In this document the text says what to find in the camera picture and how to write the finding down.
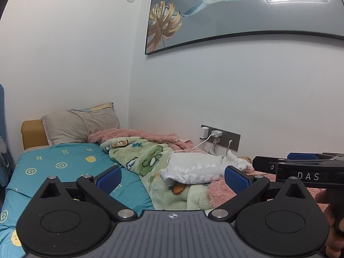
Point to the teal printed bed sheet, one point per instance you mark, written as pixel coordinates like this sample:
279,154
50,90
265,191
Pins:
53,164

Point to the white garment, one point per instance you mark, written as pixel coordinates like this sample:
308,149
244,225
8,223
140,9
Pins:
196,168

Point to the person's right hand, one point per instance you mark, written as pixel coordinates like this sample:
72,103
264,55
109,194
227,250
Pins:
336,244

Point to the white plug adapter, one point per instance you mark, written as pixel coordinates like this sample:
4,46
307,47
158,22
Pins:
204,133

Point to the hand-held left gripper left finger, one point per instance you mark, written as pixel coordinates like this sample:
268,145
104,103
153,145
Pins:
108,178

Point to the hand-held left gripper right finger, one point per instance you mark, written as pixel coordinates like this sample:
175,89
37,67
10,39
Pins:
237,180

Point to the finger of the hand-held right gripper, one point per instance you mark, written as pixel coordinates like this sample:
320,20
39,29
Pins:
264,164
301,156

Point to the yellow and blue pillow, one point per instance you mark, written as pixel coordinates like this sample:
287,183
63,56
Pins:
100,107

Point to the green cartoon printed blanket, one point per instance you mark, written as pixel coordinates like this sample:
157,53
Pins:
150,164

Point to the pink fuzzy blanket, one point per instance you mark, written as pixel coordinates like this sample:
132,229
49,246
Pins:
150,137

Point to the grey wall socket panel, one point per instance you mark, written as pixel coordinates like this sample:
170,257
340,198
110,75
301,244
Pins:
231,137

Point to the white charger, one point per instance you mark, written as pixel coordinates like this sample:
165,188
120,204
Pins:
215,133

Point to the yellow bed headboard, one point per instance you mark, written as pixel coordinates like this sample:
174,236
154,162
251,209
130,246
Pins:
31,134

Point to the framed leaf wall picture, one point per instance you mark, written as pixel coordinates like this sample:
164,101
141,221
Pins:
242,8

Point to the grey pillow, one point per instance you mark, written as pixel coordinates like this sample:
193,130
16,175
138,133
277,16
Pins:
78,126

